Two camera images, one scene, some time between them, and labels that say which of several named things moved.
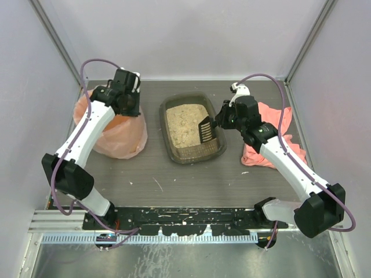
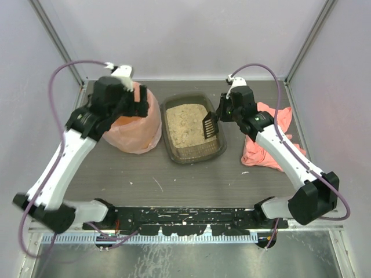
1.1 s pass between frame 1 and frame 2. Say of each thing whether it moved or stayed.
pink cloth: stayed
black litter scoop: moved
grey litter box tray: stayed
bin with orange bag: moved
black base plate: stayed
